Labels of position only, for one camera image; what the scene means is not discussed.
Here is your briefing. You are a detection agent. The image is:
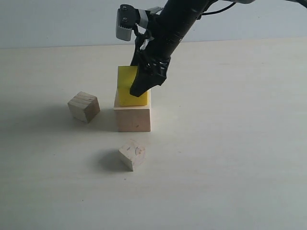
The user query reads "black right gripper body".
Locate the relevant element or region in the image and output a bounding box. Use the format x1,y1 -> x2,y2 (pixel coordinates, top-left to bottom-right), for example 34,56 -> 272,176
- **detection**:
130,16 -> 185,79

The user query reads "yellow cube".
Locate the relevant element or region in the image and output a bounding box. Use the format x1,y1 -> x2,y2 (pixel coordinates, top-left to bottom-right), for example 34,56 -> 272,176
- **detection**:
117,66 -> 149,107

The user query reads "large light wooden cube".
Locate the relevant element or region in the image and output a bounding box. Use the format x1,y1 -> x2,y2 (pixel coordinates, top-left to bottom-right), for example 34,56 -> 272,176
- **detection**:
113,91 -> 152,132

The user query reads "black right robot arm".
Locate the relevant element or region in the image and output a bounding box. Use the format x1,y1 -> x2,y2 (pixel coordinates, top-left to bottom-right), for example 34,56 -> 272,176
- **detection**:
130,0 -> 215,97

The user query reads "medium grained wooden cube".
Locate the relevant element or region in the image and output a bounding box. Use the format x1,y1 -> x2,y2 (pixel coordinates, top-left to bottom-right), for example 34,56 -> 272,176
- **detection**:
68,92 -> 100,124

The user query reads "small pale wooden cube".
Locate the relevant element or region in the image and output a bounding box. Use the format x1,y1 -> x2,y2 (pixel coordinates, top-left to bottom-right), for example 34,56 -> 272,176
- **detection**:
118,139 -> 145,172

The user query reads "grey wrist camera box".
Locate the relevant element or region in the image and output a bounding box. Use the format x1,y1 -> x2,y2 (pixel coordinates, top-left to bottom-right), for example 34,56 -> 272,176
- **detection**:
116,4 -> 150,42

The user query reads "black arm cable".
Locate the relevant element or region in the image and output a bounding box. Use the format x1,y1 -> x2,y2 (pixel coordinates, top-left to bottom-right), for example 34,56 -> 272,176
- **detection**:
199,2 -> 237,16

